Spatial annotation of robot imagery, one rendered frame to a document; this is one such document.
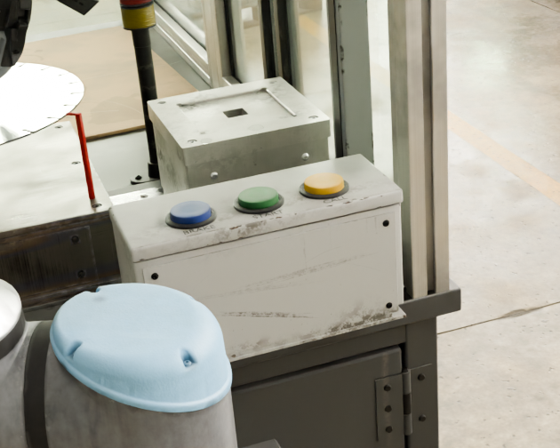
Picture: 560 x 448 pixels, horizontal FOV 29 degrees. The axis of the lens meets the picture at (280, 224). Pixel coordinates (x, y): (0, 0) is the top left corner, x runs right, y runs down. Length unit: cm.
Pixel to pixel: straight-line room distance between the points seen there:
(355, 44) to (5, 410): 60
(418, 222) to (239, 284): 21
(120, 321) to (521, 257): 219
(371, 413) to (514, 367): 118
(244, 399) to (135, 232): 25
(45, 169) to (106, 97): 55
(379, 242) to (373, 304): 7
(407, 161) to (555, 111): 272
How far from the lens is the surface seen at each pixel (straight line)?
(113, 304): 78
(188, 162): 124
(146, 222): 108
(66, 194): 129
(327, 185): 109
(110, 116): 181
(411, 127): 112
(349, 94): 120
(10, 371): 76
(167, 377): 72
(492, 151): 351
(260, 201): 107
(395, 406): 129
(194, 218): 105
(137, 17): 146
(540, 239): 297
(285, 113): 132
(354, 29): 118
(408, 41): 109
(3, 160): 142
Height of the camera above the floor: 135
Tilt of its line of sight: 26 degrees down
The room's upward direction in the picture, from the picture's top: 5 degrees counter-clockwise
